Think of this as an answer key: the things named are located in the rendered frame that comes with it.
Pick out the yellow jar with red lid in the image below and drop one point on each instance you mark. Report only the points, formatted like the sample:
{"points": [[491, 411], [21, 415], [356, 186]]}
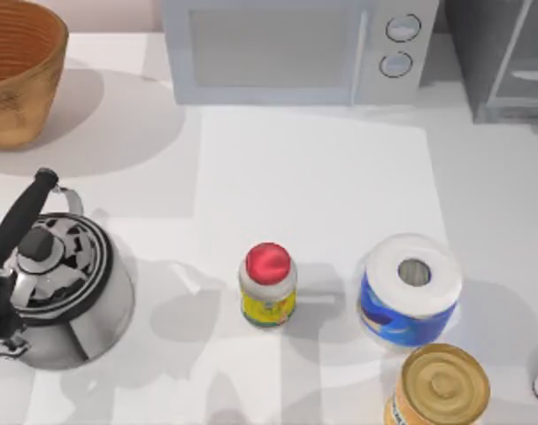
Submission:
{"points": [[267, 292]]}

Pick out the blue wrapped paper roll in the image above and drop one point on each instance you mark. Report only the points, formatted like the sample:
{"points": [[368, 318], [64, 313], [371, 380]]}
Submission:
{"points": [[408, 292]]}

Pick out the pale microwave oven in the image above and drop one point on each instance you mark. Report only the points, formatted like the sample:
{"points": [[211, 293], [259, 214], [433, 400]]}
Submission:
{"points": [[295, 48]]}

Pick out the microwave knob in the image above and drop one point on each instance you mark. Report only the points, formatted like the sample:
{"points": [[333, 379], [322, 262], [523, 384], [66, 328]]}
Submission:
{"points": [[396, 64], [403, 27]]}

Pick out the gold and orange can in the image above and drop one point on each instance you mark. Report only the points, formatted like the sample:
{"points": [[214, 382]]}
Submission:
{"points": [[439, 385]]}

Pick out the grey cabinet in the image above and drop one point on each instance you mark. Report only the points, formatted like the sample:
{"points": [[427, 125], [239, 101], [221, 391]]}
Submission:
{"points": [[508, 57]]}

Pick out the brown wooden basket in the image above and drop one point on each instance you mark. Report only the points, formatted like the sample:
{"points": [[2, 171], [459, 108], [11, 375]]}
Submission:
{"points": [[17, 79]]}

